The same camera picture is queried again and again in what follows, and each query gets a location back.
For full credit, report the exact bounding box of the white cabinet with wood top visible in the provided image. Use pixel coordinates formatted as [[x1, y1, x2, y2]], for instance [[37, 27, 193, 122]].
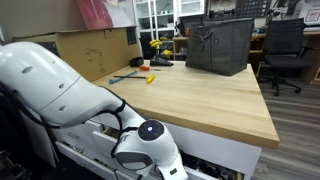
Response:
[[43, 59, 281, 180]]

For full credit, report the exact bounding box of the small black box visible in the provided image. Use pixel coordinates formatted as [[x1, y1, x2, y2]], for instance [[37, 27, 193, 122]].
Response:
[[129, 56, 145, 68]]

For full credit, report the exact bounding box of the blue hand tool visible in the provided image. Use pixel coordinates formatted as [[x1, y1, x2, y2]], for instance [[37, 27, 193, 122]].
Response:
[[108, 70, 138, 85]]

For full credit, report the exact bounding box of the dark chair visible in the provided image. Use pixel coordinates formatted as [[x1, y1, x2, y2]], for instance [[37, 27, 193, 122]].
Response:
[[139, 34, 156, 60]]

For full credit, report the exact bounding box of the white shelf unit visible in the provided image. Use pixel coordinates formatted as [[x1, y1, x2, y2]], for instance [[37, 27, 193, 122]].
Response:
[[133, 0, 178, 60]]

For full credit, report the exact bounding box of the large brown cardboard box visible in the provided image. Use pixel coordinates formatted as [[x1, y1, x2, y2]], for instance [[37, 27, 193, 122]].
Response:
[[13, 26, 143, 83]]

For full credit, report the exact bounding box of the grey fabric tote bag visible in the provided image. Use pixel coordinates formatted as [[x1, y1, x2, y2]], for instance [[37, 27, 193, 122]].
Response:
[[185, 18, 255, 77]]

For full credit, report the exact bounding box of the black pegboard panel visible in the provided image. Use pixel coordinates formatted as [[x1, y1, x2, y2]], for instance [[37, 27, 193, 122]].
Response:
[[234, 0, 273, 19]]

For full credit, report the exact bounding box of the black office chair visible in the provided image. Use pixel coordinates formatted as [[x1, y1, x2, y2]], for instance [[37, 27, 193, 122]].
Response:
[[256, 18, 314, 97]]

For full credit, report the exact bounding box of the white box red print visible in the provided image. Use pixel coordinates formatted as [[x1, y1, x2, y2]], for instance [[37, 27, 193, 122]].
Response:
[[298, 0, 320, 26]]

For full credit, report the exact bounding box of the yellow handled hex key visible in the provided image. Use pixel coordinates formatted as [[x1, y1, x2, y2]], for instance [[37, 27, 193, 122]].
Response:
[[113, 73, 156, 85]]

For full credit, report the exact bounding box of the orange handled small tool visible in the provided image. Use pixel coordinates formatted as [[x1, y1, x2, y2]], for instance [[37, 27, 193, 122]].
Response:
[[138, 65, 162, 72]]

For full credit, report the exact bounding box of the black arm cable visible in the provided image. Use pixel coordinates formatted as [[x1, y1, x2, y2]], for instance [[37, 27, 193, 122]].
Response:
[[0, 83, 139, 158]]

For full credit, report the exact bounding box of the white wall cabinet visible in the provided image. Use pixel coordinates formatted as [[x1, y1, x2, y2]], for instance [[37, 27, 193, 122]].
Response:
[[176, 0, 206, 18]]

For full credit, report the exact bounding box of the white drawer metal handle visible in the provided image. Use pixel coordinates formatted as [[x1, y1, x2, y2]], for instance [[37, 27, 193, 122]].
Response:
[[58, 139, 104, 158], [53, 128, 101, 146]]

